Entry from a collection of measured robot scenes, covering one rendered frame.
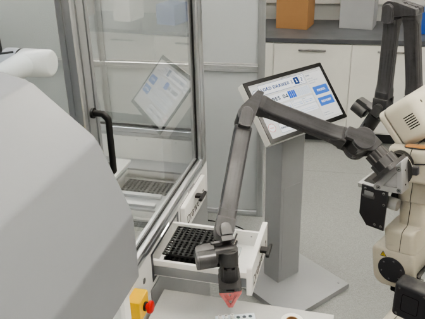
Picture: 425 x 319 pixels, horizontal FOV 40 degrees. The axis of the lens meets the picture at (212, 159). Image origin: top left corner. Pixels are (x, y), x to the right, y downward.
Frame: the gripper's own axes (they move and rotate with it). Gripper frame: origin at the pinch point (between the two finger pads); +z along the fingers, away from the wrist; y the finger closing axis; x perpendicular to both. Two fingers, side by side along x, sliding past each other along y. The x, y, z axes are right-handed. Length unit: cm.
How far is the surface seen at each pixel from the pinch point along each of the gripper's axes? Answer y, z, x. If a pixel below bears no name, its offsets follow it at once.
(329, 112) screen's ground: -122, -12, 55
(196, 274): -13.9, -0.5, -10.5
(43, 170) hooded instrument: 66, -80, -28
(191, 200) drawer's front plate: -55, -5, -12
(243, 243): -34.2, 2.3, 6.5
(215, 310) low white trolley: -7.9, 9.9, -4.9
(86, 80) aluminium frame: 11, -76, -32
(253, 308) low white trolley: -8.3, 10.2, 7.6
